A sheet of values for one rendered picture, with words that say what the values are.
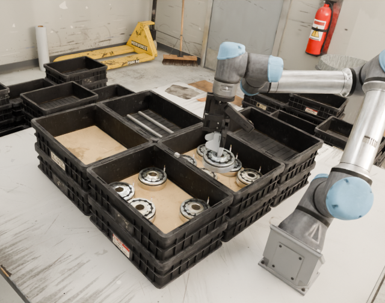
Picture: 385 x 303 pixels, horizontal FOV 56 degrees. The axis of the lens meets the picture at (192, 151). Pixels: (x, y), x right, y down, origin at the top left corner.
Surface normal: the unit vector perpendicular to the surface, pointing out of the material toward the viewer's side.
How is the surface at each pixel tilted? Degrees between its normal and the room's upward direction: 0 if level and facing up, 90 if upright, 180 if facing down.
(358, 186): 58
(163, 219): 0
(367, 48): 90
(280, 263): 90
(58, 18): 90
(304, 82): 71
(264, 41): 90
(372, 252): 0
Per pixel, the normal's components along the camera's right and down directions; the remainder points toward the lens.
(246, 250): 0.11, -0.84
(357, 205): 0.00, 0.00
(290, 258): -0.65, 0.34
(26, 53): 0.76, 0.42
